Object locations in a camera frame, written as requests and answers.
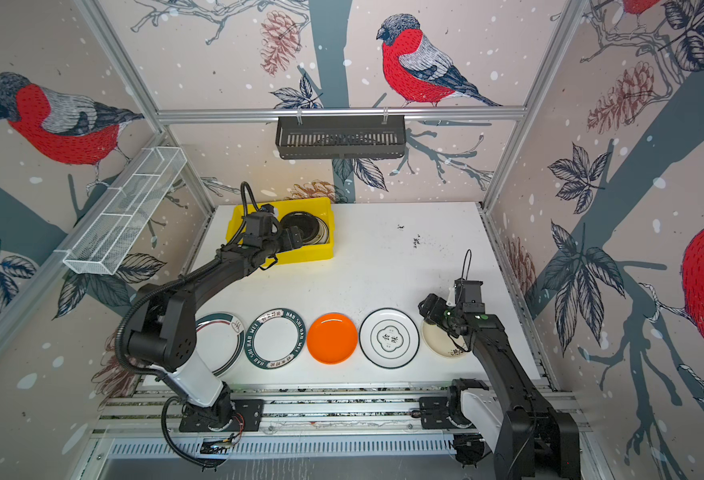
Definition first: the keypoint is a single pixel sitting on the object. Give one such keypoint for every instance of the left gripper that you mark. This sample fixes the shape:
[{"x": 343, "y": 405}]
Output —
[{"x": 288, "y": 243}]

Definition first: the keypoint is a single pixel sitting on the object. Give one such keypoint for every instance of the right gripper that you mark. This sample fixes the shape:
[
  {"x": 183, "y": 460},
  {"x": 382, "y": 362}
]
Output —
[{"x": 436, "y": 310}]

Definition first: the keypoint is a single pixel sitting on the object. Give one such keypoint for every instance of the cream plate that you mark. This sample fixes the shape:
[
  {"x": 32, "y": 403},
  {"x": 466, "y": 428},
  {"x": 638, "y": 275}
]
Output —
[
  {"x": 442, "y": 343},
  {"x": 324, "y": 231}
]

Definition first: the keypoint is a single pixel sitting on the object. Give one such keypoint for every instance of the white plate black clover pattern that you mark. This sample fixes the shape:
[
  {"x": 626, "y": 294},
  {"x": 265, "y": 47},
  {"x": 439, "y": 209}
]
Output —
[{"x": 389, "y": 338}]

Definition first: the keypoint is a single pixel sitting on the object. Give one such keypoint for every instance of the orange plate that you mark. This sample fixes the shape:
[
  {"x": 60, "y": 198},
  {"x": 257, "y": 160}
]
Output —
[{"x": 332, "y": 339}]

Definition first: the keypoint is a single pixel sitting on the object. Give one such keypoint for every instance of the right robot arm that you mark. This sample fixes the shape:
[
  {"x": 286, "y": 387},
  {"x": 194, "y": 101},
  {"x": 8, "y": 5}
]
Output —
[{"x": 519, "y": 426}]

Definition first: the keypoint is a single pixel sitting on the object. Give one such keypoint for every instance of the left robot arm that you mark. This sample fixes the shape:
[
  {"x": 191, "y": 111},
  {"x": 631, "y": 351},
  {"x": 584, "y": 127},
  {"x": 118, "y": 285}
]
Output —
[{"x": 158, "y": 334}]

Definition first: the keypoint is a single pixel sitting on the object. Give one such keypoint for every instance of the yellow plastic bin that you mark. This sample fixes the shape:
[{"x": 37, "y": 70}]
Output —
[{"x": 319, "y": 207}]

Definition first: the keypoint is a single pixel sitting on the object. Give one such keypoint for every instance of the black hanging basket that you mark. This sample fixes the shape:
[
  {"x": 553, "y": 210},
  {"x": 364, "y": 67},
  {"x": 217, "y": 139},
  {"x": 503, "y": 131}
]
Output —
[{"x": 341, "y": 137}]

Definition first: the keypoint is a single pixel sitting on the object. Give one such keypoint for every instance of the white plate green lettered rim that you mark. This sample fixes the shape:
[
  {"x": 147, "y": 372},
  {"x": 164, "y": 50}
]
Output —
[{"x": 275, "y": 339}]

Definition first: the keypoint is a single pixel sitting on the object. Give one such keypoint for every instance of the white plate green red rim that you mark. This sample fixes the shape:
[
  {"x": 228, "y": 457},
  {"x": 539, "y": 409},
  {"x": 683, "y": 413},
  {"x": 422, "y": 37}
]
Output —
[{"x": 220, "y": 341}]

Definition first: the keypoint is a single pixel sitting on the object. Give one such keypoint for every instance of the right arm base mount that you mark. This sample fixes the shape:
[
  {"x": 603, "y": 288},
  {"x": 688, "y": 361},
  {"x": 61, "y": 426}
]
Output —
[{"x": 442, "y": 413}]

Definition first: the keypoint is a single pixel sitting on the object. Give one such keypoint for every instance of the aluminium rail base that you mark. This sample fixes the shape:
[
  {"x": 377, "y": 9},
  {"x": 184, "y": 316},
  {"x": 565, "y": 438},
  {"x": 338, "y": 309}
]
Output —
[{"x": 295, "y": 423}]

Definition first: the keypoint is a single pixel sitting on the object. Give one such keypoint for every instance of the aluminium frame crossbar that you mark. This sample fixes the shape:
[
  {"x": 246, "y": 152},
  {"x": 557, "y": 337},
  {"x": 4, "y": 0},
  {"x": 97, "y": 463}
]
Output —
[{"x": 461, "y": 113}]

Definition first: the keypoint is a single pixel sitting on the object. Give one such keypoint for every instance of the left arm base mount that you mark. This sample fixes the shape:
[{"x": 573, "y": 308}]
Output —
[{"x": 231, "y": 416}]

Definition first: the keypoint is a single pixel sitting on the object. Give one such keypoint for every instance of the white wire mesh basket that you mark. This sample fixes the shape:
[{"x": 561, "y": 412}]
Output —
[{"x": 110, "y": 236}]

